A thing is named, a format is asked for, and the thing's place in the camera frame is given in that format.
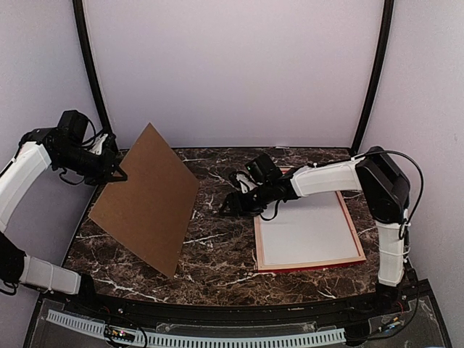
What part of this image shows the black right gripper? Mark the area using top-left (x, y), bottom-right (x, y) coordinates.
top-left (218, 182), bottom-right (273, 217)

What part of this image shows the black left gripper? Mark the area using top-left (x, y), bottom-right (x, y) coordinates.
top-left (54, 143), bottom-right (127, 186)

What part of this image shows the brown cardboard backing board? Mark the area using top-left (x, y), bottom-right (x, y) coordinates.
top-left (89, 124), bottom-right (199, 278)

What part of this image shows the red wooden picture frame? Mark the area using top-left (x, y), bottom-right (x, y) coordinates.
top-left (252, 167), bottom-right (366, 273)

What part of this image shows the white backing sheet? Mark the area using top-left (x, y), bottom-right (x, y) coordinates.
top-left (259, 191), bottom-right (358, 265)

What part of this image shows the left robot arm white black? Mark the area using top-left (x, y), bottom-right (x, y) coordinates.
top-left (1, 126), bottom-right (128, 316)

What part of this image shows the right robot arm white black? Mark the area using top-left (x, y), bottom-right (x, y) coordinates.
top-left (219, 146), bottom-right (418, 315)

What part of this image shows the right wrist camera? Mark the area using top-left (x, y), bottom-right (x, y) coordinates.
top-left (245, 153), bottom-right (283, 184)

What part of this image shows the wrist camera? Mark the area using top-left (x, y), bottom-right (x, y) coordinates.
top-left (57, 109), bottom-right (89, 144)
top-left (245, 153), bottom-right (283, 184)

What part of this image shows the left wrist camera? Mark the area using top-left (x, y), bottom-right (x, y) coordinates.
top-left (57, 109), bottom-right (89, 144)

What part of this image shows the white slotted cable duct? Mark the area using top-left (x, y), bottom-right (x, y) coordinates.
top-left (46, 310), bottom-right (346, 347)

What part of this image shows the black enclosure frame post left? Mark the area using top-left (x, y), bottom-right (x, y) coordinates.
top-left (72, 0), bottom-right (112, 133)

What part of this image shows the black enclosure frame post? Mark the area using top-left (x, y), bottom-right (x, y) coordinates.
top-left (72, 0), bottom-right (112, 133)
top-left (349, 0), bottom-right (395, 155)

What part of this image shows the black front rail base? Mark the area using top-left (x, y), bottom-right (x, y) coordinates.
top-left (25, 281), bottom-right (449, 347)

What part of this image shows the black enclosure frame post right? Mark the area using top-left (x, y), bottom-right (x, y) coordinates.
top-left (349, 0), bottom-right (395, 155)

